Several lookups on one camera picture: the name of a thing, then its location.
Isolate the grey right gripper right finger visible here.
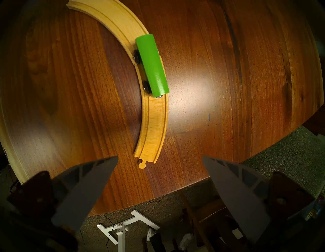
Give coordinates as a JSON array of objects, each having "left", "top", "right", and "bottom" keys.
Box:
[{"left": 202, "top": 156, "right": 315, "bottom": 245}]

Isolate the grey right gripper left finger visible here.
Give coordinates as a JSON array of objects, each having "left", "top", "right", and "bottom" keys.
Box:
[{"left": 6, "top": 156, "right": 119, "bottom": 233}]

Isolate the curved wooden track piece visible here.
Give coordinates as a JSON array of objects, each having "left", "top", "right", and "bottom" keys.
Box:
[
  {"left": 67, "top": 0, "right": 150, "bottom": 64},
  {"left": 134, "top": 57, "right": 170, "bottom": 169}
]

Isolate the green toy bus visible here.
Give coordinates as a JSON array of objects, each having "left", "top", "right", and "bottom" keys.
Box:
[{"left": 134, "top": 34, "right": 170, "bottom": 99}]

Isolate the white metal stand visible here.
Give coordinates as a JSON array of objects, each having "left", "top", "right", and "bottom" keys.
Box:
[{"left": 97, "top": 210, "right": 160, "bottom": 252}]

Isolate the green upholstered chair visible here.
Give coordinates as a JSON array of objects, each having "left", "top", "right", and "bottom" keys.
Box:
[{"left": 239, "top": 125, "right": 325, "bottom": 202}]

